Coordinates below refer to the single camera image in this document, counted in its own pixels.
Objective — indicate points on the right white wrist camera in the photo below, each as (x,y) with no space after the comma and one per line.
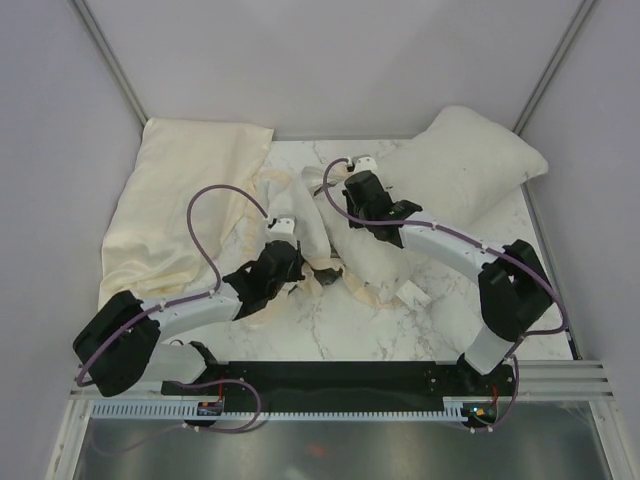
(356,164)

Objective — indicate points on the white ruffled pillowcase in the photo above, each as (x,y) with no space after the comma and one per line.
(310,230)

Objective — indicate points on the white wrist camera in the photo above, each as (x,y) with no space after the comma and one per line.
(356,164)
(282,228)

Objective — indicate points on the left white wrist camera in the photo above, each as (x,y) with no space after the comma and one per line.
(282,228)

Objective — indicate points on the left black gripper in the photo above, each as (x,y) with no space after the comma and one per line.
(296,274)

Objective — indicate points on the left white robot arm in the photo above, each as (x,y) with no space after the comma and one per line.
(125,343)

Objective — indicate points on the aluminium corner post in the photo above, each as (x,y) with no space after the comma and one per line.
(569,38)
(99,40)

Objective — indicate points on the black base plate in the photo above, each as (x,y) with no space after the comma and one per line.
(346,385)

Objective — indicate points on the right aluminium corner post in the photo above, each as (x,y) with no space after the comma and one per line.
(569,38)

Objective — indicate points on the white slotted cable duct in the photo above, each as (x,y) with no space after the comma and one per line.
(192,410)

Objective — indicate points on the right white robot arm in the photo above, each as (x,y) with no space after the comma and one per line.
(513,289)

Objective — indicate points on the white pillow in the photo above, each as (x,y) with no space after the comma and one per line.
(456,170)

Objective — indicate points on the aluminium frame rail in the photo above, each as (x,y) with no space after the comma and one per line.
(539,380)

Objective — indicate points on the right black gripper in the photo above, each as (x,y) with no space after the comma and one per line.
(350,203)

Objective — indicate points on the shiny metal sheet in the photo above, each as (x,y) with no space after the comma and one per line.
(533,443)

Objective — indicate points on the cream yellow pillow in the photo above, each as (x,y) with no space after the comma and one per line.
(185,191)

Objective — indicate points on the left aluminium corner post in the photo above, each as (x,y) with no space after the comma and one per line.
(99,40)

